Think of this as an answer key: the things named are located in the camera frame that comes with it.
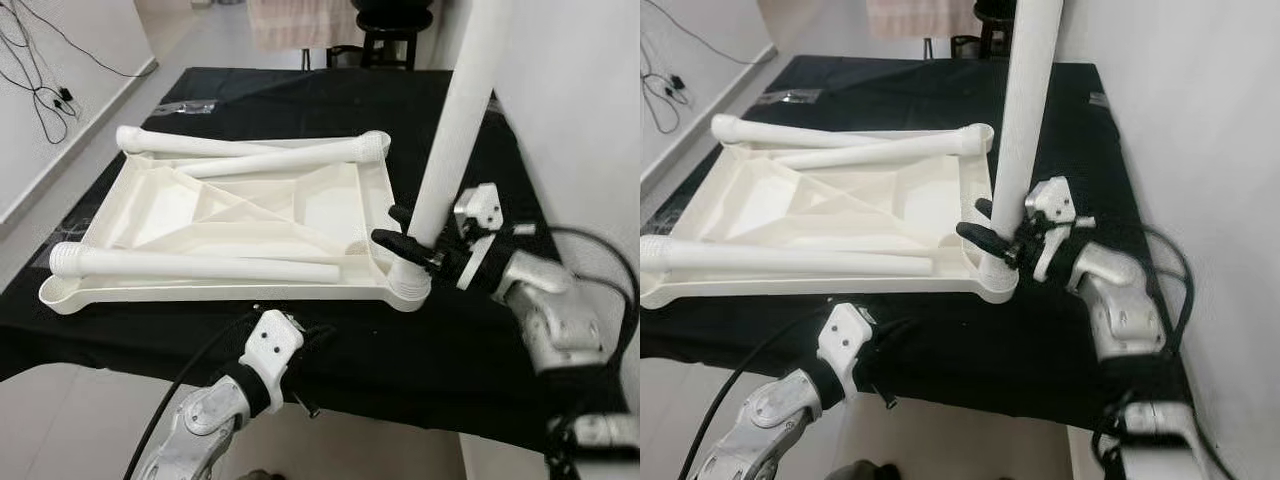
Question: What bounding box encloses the looped black wall cable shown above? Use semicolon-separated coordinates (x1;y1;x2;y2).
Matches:
640;40;701;136
0;0;81;146

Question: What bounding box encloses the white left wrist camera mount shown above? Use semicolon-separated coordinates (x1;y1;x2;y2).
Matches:
815;302;876;396
240;308;306;386

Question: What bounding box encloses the black tablecloth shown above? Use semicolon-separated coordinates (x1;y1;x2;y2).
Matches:
0;65;641;451
640;55;1201;431

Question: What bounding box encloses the white plastic children table top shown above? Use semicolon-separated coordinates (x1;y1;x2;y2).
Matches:
38;135;433;316
640;125;1021;309

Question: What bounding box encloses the black round stool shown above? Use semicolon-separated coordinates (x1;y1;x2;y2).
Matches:
975;0;1013;59
355;10;434;71

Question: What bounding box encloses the thin long black wall cable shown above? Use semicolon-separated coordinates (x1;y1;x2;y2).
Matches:
645;0;776;73
15;0;159;81

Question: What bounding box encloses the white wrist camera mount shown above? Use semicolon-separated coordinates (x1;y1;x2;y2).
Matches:
1022;176;1079;283
815;302;876;396
452;183;506;293
240;308;306;386

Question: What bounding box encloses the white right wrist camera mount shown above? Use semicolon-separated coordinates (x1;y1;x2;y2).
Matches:
1022;176;1079;283
452;183;506;293

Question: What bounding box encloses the beige cloth covered table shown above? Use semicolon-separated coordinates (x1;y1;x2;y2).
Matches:
245;0;363;53
866;0;981;41

